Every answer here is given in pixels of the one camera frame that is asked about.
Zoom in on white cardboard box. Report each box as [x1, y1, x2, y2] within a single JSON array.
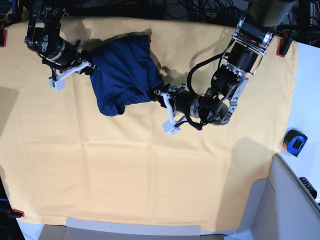
[[39, 217, 227, 240], [235, 154, 320, 240]]

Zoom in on red clamp top left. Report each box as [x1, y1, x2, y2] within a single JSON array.
[[0, 23, 7, 48]]

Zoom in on blue black tape measure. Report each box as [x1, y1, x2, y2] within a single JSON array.
[[282, 128, 308, 157]]

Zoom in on red clamp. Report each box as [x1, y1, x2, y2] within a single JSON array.
[[0, 23, 7, 48], [4, 209, 25, 218], [276, 30, 295, 58]]

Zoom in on red clamp bottom left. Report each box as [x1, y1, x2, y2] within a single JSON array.
[[4, 209, 25, 218]]

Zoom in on blue long-sleeve T-shirt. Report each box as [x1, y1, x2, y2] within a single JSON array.
[[90, 34, 164, 117]]

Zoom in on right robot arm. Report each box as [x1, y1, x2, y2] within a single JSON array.
[[24, 0, 96, 81]]

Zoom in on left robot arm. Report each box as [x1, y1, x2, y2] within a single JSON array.
[[153, 0, 295, 135]]

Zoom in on white cardboard box bottom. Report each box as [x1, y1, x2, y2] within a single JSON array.
[[39, 217, 227, 240]]

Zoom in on yellow table cloth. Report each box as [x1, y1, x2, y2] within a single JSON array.
[[0, 22, 299, 232]]

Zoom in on white cardboard box right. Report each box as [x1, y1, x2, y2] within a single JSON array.
[[235, 154, 320, 240]]

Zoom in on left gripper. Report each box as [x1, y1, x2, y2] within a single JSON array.
[[149, 83, 198, 119]]

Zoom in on red clamp top right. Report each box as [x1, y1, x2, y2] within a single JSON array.
[[276, 30, 295, 58]]

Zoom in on black perforated object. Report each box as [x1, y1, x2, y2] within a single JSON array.
[[299, 177, 318, 199]]

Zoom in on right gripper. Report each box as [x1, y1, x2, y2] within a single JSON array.
[[53, 39, 97, 76]]

